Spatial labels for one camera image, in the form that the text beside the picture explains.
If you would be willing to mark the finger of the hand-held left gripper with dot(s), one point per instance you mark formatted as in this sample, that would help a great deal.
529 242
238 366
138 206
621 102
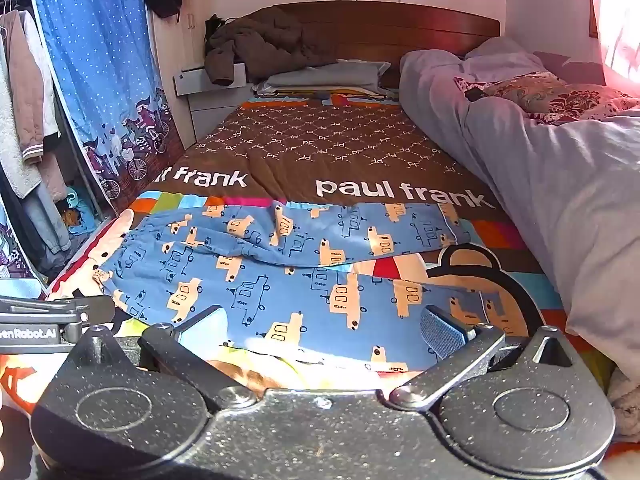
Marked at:
60 306

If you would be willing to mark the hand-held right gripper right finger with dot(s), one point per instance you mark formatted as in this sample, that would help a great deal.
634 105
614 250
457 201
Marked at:
441 332

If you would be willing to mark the brown hanging cardigan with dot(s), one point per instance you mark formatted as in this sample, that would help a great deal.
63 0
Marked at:
27 85

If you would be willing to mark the pink curtain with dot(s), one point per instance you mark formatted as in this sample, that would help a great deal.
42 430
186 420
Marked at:
617 20

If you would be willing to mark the wooden headboard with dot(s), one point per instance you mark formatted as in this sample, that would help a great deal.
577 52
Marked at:
400 25

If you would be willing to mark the white fluffy cloth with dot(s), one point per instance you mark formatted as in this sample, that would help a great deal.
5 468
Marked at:
627 400

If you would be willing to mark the floral pillow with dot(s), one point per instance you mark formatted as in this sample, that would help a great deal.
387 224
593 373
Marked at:
565 97

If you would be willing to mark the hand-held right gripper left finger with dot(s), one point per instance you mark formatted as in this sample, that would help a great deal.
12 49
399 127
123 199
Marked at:
176 349

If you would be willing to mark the blue car print pants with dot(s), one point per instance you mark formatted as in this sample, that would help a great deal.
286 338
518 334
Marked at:
300 285

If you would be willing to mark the teal printed cloth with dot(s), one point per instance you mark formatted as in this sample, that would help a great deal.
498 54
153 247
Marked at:
80 210

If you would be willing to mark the grey pillow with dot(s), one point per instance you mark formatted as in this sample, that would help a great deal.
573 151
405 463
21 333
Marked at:
550 185

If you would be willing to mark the white fleece garment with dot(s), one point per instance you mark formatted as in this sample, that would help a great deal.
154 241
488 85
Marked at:
12 160

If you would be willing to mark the brown colourful printed blanket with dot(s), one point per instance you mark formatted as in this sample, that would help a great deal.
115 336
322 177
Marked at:
325 150

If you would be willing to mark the grey hanging pants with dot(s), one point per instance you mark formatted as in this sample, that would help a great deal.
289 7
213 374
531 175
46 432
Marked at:
47 220

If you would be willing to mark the folded grey cloth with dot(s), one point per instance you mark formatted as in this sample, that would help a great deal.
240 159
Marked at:
320 77

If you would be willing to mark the brown jacket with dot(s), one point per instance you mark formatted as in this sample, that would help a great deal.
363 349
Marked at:
260 40

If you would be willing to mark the white bedside cabinet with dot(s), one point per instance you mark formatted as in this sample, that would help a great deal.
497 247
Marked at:
210 100

